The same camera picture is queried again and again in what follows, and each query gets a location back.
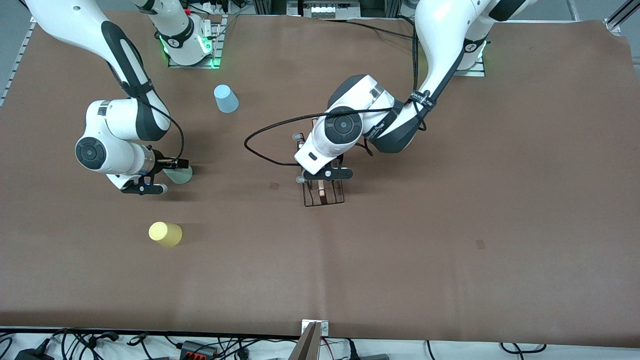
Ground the pale green plastic cup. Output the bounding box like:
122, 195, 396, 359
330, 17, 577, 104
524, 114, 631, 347
162, 165, 194, 185

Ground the black looped floor cable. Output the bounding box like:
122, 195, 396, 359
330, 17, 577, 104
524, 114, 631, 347
500, 342, 547, 354

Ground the black right arm strap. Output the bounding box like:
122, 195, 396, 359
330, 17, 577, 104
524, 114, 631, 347
121, 80, 155, 99

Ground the light blue plastic cup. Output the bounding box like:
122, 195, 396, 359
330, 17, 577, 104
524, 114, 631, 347
213, 84, 240, 114

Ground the black left arm strap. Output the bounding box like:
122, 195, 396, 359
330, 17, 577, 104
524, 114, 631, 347
407, 90, 437, 110

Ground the thin black table cable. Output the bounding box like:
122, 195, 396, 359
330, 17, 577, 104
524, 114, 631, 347
320, 18, 417, 40

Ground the aluminium camera pole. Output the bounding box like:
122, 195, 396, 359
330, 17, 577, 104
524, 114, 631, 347
287, 321, 323, 360

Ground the aluminium frame profile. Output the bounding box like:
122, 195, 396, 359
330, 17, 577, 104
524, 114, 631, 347
604, 0, 640, 35

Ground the brown table mat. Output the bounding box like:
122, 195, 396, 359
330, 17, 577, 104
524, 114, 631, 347
0, 11, 640, 347

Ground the black wire cup holder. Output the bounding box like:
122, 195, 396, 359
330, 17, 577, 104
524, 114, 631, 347
292, 117, 347, 208

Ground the yellow plastic cup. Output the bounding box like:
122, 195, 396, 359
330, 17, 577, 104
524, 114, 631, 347
148, 221, 184, 248

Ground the black power adapter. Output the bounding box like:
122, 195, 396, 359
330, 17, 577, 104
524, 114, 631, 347
14, 346, 55, 360

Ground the black orange connector box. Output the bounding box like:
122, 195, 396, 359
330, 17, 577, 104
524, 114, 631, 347
179, 340, 219, 359

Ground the metal pole bracket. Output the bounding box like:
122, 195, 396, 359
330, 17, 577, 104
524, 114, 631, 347
301, 319, 330, 337

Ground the black arm strap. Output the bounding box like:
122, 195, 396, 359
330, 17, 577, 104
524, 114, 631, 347
407, 90, 437, 110
121, 80, 155, 99

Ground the grey power strip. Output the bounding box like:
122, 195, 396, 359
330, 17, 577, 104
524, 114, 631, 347
302, 0, 362, 20

